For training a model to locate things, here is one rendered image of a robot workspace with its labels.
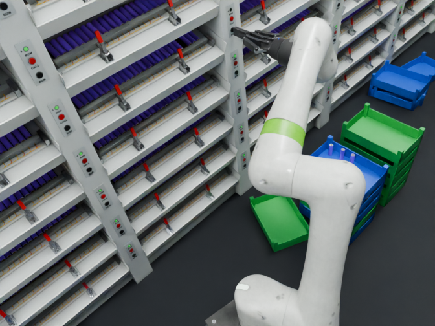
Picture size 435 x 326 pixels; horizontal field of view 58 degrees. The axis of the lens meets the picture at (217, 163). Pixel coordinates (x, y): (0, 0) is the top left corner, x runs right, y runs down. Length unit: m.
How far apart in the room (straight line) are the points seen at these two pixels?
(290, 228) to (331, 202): 1.09
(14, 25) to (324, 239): 0.90
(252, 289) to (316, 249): 0.25
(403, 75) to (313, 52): 1.79
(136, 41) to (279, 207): 1.18
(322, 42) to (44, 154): 0.88
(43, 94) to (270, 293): 0.83
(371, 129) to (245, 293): 1.18
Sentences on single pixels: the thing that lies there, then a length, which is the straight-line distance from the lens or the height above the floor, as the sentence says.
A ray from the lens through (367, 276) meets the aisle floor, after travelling 1.94.
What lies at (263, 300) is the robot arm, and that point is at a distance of 1.15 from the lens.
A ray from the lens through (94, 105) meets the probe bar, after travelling 1.35.
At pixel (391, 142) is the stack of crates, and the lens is 2.02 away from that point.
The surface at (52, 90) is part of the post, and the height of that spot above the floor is 1.09.
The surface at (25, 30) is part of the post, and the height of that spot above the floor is 1.27.
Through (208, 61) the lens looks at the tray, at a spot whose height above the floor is 0.89.
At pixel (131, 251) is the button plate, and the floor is 0.25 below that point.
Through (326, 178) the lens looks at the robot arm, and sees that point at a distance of 0.93.
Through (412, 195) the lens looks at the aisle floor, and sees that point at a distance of 2.26.
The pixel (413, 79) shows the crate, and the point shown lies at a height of 0.08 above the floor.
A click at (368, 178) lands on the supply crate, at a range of 1.84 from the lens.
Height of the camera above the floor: 1.69
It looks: 47 degrees down
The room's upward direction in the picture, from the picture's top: 9 degrees counter-clockwise
